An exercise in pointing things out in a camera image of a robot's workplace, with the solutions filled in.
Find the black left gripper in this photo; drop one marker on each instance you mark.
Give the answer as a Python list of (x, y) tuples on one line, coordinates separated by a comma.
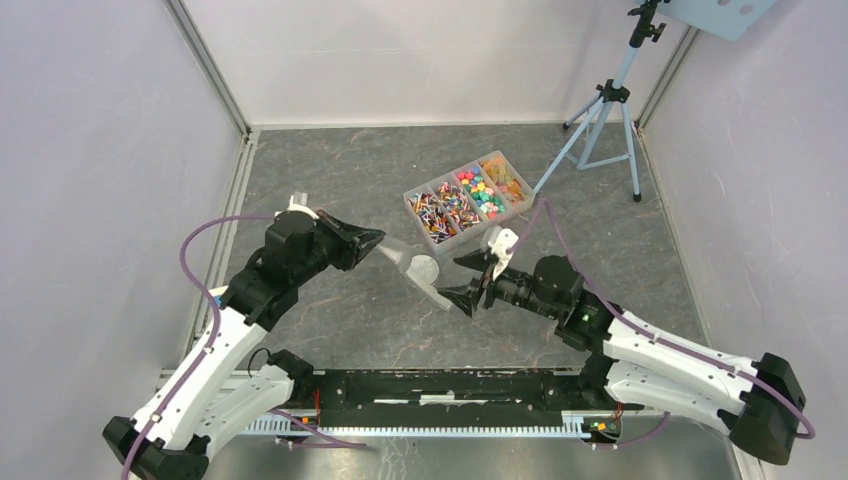
[(355, 242)]

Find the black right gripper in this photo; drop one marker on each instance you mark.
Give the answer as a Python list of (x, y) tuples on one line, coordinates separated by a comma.
[(467, 295)]

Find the clear plastic scoop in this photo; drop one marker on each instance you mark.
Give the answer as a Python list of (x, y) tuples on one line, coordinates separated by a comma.
[(400, 254)]

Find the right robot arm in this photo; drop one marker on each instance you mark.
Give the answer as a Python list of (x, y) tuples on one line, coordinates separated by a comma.
[(757, 404)]

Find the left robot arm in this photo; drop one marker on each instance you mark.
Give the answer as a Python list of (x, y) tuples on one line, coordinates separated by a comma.
[(184, 426)]

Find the clear compartment candy tray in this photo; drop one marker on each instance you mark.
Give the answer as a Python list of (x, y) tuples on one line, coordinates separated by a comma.
[(462, 204)]

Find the blue and white block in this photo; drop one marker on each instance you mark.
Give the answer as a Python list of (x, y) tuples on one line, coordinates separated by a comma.
[(216, 294)]

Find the light blue perforated board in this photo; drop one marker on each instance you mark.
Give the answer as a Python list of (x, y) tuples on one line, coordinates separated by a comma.
[(728, 19)]

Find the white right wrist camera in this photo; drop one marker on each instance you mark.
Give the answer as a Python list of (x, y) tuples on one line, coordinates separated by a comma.
[(498, 245)]

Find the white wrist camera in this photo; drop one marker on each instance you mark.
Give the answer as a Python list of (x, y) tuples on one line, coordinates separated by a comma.
[(498, 245), (298, 202)]

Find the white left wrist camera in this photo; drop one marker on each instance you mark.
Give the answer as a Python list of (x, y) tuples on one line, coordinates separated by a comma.
[(298, 202)]

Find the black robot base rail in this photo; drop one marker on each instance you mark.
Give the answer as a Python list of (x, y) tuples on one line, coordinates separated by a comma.
[(432, 398)]

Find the light blue camera tripod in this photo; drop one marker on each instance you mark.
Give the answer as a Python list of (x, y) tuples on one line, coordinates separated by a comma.
[(588, 123)]

